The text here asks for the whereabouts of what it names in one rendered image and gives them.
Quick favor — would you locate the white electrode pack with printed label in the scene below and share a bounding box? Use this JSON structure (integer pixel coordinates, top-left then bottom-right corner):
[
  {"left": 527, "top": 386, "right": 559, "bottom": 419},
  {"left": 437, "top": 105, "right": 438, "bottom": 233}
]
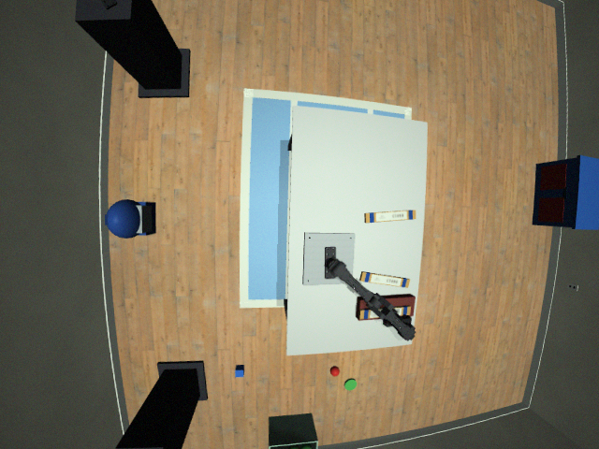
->
[{"left": 364, "top": 210, "right": 416, "bottom": 223}]

